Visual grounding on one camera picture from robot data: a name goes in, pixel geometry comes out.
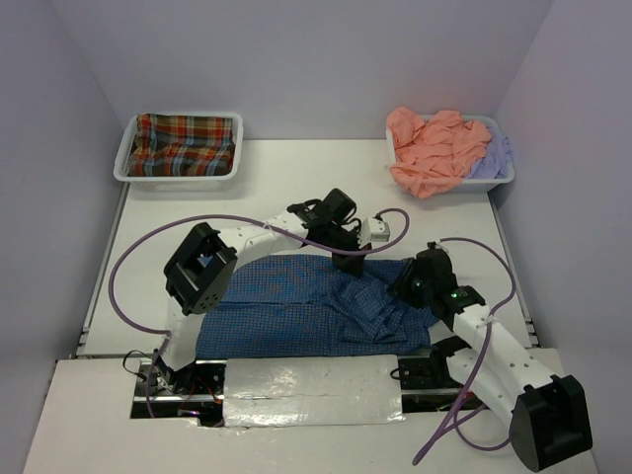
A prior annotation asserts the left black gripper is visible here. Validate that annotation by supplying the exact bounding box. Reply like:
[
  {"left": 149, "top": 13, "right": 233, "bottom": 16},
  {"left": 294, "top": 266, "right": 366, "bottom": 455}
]
[{"left": 321, "top": 222, "right": 371, "bottom": 278}]

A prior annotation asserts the blue checked long sleeve shirt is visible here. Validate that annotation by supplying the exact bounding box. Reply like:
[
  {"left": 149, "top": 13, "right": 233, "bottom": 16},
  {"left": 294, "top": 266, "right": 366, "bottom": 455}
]
[{"left": 197, "top": 254, "right": 437, "bottom": 359}]

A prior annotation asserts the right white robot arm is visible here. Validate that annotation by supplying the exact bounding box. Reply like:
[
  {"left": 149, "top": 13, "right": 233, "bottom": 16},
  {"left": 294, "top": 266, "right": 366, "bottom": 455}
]
[{"left": 389, "top": 242, "right": 593, "bottom": 472}]

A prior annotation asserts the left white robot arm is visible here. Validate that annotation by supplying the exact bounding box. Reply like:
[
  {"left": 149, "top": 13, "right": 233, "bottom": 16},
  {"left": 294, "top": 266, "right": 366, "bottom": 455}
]
[{"left": 156, "top": 189, "right": 371, "bottom": 394}]

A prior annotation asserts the right white plastic basket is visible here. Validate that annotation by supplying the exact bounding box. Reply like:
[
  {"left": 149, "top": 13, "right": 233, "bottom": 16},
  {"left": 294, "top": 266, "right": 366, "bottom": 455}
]
[{"left": 384, "top": 115, "right": 515, "bottom": 194}]

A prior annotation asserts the white plastic basket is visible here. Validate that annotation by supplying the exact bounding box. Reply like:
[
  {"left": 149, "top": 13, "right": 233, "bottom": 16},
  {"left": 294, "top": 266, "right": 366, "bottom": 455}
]
[
  {"left": 114, "top": 112, "right": 244, "bottom": 185},
  {"left": 384, "top": 115, "right": 515, "bottom": 194}
]

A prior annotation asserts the salmon orange shirt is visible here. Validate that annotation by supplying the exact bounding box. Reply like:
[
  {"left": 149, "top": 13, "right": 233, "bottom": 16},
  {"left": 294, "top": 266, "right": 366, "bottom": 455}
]
[{"left": 386, "top": 107, "right": 492, "bottom": 198}]

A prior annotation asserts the silver foil tape sheet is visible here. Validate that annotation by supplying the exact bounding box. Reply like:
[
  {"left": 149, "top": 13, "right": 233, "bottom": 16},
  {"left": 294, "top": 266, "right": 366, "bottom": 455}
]
[{"left": 222, "top": 355, "right": 405, "bottom": 428}]

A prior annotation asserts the lavender shirt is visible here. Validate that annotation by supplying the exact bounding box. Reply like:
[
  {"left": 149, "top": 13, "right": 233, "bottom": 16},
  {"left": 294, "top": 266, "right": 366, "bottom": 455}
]
[{"left": 466, "top": 125, "right": 513, "bottom": 180}]

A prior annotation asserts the orange plaid folded shirt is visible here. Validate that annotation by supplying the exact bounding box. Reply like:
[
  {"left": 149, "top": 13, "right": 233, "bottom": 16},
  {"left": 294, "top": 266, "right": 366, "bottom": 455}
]
[{"left": 127, "top": 114, "right": 236, "bottom": 178}]

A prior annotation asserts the left white plastic basket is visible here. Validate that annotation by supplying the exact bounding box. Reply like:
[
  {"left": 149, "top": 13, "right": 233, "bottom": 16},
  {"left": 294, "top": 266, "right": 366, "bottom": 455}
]
[{"left": 114, "top": 112, "right": 244, "bottom": 185}]

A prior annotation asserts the white cardboard front cover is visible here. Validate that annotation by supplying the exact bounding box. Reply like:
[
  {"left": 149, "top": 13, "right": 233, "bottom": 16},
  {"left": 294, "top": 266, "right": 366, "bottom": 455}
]
[{"left": 19, "top": 348, "right": 606, "bottom": 474}]

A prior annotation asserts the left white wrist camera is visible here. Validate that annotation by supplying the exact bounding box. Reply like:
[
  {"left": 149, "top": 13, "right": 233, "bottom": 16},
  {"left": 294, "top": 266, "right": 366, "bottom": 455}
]
[{"left": 357, "top": 217, "right": 391, "bottom": 248}]

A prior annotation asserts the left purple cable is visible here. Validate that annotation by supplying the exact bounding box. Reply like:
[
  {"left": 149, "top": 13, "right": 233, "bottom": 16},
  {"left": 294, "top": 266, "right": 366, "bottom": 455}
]
[{"left": 108, "top": 206, "right": 411, "bottom": 419}]

